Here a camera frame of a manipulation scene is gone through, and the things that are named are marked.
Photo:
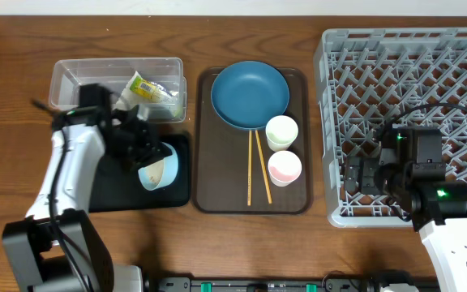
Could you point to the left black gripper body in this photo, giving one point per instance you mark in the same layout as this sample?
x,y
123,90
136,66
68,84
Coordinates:
x,y
134,148

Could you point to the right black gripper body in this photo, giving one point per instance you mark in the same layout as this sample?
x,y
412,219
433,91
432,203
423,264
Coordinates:
x,y
360,175

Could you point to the white napkin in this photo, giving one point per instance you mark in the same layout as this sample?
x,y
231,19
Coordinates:
x,y
128,100

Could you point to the pile of rice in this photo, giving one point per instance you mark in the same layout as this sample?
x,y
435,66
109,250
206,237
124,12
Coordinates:
x,y
154,173

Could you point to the light blue bowl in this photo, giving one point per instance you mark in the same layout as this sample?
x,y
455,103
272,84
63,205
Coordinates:
x,y
171,166

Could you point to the yellow green snack wrapper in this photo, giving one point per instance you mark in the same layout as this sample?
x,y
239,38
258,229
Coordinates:
x,y
153,92

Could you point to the white cup pink inside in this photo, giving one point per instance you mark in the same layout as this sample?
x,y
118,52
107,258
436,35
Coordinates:
x,y
284,168

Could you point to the white cup green inside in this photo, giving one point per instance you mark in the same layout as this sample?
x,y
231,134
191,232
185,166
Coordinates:
x,y
281,131

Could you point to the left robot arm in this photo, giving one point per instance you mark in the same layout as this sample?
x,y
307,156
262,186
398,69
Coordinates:
x,y
56,247

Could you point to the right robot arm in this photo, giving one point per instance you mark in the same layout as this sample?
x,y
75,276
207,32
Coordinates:
x,y
411,176

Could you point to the black waste tray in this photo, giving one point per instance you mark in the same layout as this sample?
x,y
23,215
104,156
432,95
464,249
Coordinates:
x,y
118,189

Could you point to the clear plastic waste bin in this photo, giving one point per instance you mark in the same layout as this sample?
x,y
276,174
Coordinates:
x,y
114,73

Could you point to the grey dishwasher rack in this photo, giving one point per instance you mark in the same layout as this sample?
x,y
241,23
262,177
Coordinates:
x,y
366,76

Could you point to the brown serving tray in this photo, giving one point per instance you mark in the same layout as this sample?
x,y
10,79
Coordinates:
x,y
221,158

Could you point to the right wooden chopstick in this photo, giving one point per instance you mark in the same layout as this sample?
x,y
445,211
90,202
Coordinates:
x,y
263,167

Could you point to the wooden chopstick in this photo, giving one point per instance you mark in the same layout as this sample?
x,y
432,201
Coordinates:
x,y
249,172
263,167

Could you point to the left wooden chopstick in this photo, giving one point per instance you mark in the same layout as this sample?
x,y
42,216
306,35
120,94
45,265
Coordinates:
x,y
249,172

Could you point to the dark blue plate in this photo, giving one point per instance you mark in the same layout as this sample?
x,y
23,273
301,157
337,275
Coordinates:
x,y
247,94

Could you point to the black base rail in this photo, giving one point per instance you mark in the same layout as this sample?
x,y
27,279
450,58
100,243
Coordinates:
x,y
327,284

